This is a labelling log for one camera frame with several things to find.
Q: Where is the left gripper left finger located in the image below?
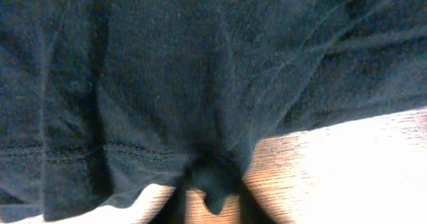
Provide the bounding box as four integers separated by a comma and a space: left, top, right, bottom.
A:
148, 181, 185, 224

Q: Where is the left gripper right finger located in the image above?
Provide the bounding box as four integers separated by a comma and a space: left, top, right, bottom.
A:
238, 181, 276, 224

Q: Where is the black Nike t-shirt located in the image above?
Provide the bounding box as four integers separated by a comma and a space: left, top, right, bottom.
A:
1, 0, 426, 223

